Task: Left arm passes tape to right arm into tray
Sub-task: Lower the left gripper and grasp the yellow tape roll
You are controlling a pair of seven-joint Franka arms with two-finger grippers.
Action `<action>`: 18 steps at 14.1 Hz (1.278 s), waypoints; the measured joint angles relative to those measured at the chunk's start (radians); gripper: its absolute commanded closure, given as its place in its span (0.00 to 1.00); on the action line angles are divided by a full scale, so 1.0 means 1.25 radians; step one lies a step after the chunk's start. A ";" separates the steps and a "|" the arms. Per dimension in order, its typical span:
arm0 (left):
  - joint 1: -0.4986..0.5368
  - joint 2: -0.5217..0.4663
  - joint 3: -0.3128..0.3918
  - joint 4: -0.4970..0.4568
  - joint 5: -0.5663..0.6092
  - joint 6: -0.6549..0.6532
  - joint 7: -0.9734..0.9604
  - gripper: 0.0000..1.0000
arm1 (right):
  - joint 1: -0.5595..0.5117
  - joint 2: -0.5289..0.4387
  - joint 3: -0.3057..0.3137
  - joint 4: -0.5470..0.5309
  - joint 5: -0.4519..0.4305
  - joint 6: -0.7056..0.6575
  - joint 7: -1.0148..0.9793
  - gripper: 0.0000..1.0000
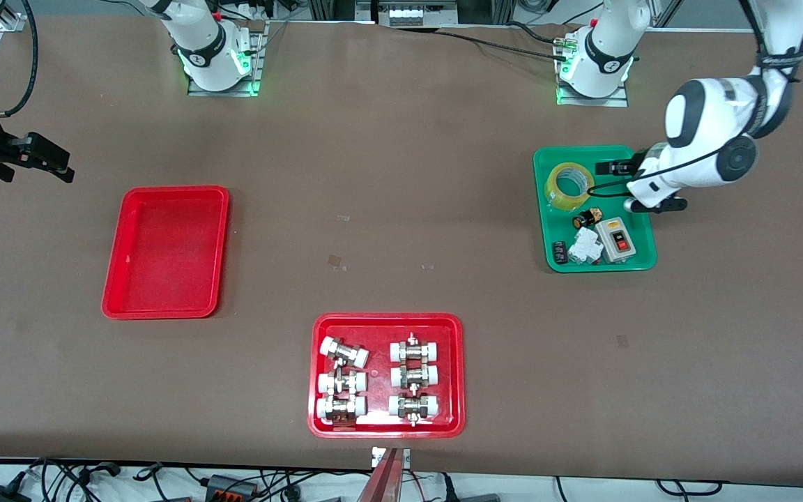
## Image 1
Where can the yellow packing tape roll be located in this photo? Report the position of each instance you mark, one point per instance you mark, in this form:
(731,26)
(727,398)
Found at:
(555,199)

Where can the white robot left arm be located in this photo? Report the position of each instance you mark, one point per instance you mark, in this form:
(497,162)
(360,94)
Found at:
(694,111)

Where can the green plastic tray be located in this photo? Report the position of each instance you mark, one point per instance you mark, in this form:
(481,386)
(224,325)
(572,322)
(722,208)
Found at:
(551,226)

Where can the empty red plastic tray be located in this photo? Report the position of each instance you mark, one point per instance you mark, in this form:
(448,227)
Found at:
(164,251)

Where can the red tray with fittings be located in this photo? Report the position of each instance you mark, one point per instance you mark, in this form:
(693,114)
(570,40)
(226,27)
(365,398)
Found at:
(379,369)

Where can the black orange push button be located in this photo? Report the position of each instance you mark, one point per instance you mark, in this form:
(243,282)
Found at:
(585,219)

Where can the white circuit breaker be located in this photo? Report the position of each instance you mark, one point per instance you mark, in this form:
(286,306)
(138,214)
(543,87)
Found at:
(586,244)

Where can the black cylindrical capacitor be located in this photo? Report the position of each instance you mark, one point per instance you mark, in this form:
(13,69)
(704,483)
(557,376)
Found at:
(560,252)

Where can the white power strip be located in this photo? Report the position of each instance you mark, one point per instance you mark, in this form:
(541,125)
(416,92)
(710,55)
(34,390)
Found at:
(415,14)

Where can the white capped brass pipe fitting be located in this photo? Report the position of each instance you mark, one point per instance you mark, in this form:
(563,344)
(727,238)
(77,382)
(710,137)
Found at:
(413,406)
(344,352)
(341,407)
(415,351)
(342,382)
(415,376)

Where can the black power adapter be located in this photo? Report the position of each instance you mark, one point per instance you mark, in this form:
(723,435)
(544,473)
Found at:
(4,495)

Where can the black plug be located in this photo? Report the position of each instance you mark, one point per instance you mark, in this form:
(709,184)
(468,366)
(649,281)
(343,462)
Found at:
(471,496)

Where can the grey orange connector box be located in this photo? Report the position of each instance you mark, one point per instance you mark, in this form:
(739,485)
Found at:
(231,486)

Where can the red metal bar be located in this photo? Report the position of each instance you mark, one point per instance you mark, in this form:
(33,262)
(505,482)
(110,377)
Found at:
(382,484)

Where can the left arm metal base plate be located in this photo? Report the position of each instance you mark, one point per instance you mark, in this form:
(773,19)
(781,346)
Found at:
(614,102)

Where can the grey push button switch box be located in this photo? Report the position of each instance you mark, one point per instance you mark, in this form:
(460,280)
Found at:
(626,252)

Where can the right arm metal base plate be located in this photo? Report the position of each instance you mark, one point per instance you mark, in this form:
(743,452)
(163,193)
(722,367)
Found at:
(199,91)

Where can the silver metal bracket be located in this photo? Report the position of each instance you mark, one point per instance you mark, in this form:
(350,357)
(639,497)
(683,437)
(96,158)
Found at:
(405,457)

